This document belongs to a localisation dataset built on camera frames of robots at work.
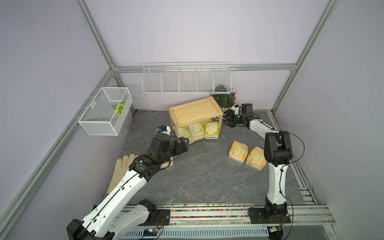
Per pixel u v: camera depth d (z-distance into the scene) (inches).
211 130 39.4
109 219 15.5
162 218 28.5
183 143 25.3
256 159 34.7
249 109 33.1
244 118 33.0
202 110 36.1
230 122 37.0
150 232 28.0
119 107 31.9
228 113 36.7
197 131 39.9
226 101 39.2
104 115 32.5
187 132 39.1
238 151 36.5
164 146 21.2
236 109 37.9
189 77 38.9
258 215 29.1
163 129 25.3
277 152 23.2
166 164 24.4
